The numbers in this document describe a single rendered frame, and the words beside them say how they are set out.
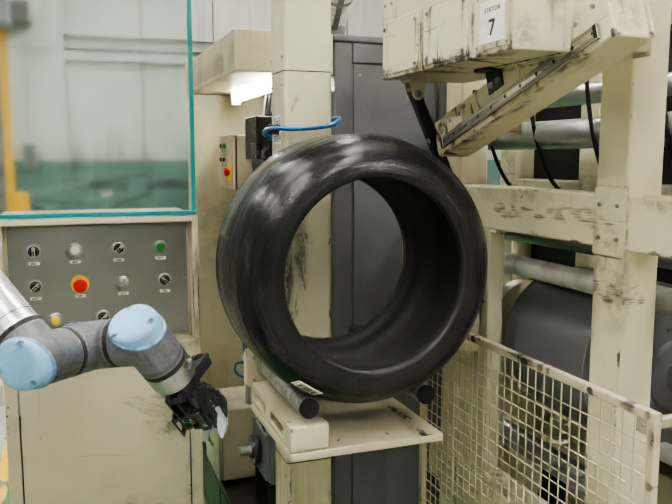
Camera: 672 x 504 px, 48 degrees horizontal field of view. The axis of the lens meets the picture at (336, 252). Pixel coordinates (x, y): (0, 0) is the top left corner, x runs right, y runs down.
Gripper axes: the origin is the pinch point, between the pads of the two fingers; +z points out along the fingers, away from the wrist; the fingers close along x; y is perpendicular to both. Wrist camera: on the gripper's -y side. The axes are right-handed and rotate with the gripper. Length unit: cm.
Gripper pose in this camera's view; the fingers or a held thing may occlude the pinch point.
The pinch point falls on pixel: (221, 426)
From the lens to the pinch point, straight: 162.2
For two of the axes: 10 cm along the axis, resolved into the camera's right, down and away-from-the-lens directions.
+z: 3.3, 7.0, 6.3
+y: 0.5, 6.5, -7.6
